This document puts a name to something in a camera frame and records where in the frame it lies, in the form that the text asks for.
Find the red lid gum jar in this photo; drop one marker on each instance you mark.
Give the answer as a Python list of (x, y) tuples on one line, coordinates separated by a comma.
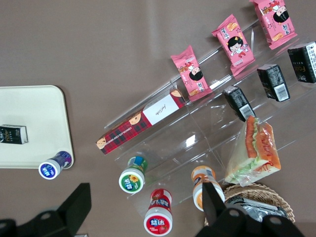
[(158, 219)]

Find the small black snack box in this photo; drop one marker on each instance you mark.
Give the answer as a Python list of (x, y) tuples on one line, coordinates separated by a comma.
[(12, 134), (302, 63), (272, 82), (238, 103)]

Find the pink cartoon snack packet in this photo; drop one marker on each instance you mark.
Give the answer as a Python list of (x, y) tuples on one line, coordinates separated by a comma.
[(192, 74), (233, 45), (274, 22)]

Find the purple lid gum jar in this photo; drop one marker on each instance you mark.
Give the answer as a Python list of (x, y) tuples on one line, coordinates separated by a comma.
[(50, 169)]

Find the red plaid cookie box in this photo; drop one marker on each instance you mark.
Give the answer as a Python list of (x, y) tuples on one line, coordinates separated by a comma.
[(128, 128)]

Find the flat wicker basket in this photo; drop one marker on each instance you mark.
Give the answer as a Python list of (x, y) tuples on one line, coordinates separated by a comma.
[(247, 189)]

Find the cream rectangular plastic tray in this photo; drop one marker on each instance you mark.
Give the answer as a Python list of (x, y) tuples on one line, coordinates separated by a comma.
[(37, 111)]

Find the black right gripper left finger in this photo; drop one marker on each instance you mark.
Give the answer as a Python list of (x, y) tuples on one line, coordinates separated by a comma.
[(74, 207)]

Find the green lid gum jar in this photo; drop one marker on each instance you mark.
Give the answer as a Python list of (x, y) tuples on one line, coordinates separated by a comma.
[(132, 181)]

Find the silver foil food container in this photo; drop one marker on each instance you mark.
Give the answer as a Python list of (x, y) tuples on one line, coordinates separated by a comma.
[(256, 209)]

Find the triangular sandwich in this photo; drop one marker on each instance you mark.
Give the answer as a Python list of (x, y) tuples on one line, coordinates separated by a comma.
[(256, 150)]

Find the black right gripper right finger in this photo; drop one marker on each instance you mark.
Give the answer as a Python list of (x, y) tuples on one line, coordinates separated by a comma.
[(214, 209)]

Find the orange lid gum jar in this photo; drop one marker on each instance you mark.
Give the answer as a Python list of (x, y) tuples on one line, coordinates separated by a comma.
[(202, 175)]

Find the clear acrylic stepped stand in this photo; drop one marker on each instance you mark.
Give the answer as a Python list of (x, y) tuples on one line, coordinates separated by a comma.
[(172, 138)]

